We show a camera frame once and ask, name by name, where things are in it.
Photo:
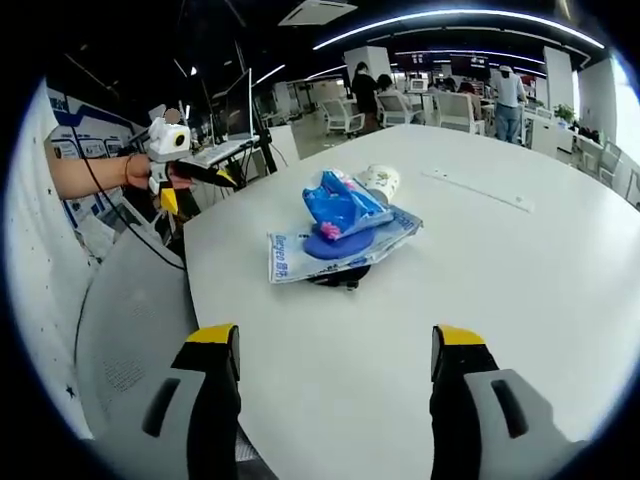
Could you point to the black tripod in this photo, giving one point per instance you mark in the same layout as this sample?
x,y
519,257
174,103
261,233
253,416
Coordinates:
x,y
265,145

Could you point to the printed paper cup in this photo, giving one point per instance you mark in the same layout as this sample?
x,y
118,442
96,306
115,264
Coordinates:
x,y
381,181

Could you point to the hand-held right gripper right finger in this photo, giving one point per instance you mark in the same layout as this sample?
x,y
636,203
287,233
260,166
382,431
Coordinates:
x,y
480,400

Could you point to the white table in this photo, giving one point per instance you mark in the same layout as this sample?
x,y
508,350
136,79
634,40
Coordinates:
x,y
450,290

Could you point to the ceiling air vent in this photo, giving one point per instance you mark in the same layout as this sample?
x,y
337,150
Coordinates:
x,y
317,11

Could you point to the blue plastic bag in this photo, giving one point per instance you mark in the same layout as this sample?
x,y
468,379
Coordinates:
x,y
334,200

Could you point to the blue round disc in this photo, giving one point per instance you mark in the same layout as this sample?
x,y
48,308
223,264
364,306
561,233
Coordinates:
x,y
325,248

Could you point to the person's white starred shirt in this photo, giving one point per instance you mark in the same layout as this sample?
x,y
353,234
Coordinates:
x,y
40,270

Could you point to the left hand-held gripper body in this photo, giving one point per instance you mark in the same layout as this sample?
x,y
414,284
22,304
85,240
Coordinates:
x,y
162,145

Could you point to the white side desk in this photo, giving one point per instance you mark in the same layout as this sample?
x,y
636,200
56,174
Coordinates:
x,y
220,150

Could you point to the curved ceiling light strip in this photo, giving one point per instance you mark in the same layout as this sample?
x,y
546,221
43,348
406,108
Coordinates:
x,y
450,17

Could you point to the white-blue packet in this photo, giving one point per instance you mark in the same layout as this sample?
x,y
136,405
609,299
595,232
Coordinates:
x,y
285,260

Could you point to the computer monitor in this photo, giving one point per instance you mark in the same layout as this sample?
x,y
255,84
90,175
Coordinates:
x,y
239,105

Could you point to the green potted plant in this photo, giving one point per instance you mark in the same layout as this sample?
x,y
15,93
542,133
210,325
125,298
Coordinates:
x,y
565,112

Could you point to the person's left hand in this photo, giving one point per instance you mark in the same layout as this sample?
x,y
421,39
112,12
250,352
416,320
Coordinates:
x,y
139,171

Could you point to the black object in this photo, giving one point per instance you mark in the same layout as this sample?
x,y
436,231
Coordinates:
x,y
346,278

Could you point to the blue-white wall poster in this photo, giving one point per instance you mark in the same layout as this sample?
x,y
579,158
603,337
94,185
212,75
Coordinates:
x,y
75,117

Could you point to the white office chair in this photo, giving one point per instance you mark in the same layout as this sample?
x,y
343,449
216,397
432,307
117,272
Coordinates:
x,y
345,116
457,112
395,110
609,160

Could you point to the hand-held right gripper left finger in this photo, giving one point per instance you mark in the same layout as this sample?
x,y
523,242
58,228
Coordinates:
x,y
200,400

